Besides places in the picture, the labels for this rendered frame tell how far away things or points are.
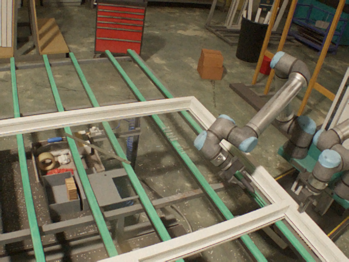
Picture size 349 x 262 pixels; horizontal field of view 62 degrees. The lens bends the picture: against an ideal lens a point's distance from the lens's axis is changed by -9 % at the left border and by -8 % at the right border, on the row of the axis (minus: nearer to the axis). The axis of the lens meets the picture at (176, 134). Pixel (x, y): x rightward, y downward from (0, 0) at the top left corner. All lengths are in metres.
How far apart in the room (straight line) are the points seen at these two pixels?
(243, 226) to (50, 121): 1.22
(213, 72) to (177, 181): 2.35
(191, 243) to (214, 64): 3.74
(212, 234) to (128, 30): 3.75
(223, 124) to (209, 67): 3.28
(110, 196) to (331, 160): 1.00
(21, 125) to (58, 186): 0.42
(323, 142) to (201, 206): 1.47
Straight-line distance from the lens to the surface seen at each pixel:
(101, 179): 1.62
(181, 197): 1.62
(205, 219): 2.66
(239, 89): 4.67
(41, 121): 1.93
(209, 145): 1.53
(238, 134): 1.51
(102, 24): 4.73
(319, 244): 1.59
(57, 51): 5.05
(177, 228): 1.79
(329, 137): 1.58
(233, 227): 1.42
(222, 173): 1.60
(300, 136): 2.29
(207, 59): 4.74
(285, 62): 1.85
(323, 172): 1.43
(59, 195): 1.91
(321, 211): 2.65
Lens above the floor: 1.99
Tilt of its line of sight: 35 degrees down
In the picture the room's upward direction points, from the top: 11 degrees clockwise
